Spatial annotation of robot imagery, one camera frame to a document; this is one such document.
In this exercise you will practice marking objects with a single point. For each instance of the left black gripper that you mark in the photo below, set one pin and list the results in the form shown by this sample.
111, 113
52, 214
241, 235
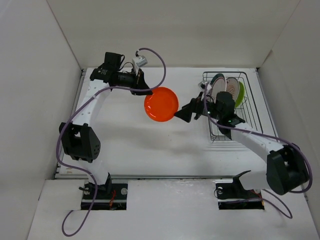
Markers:
139, 87

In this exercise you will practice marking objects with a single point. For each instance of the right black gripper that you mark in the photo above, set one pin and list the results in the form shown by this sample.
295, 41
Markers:
195, 106

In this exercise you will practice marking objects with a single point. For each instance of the green rimmed white plate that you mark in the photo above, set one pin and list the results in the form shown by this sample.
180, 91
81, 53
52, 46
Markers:
218, 84

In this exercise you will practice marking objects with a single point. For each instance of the orange sunburst patterned plate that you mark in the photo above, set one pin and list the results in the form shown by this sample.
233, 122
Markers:
233, 87

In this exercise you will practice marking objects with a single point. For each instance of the lime green plate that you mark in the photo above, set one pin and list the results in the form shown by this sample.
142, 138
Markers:
241, 95

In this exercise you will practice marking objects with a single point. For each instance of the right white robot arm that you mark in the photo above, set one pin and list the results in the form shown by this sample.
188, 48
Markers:
286, 166

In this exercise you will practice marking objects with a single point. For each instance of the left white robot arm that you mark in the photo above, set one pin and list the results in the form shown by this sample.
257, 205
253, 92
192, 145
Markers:
77, 136

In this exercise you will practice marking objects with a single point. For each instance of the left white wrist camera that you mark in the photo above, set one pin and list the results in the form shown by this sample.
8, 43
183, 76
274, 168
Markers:
138, 61

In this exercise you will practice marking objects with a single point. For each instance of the black wire dish rack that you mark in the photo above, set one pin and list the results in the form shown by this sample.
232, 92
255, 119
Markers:
248, 109

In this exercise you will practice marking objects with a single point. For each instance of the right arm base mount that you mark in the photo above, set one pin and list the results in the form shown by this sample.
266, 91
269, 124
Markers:
231, 197

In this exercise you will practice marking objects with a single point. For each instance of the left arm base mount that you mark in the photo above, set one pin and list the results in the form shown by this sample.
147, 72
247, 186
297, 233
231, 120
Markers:
115, 200

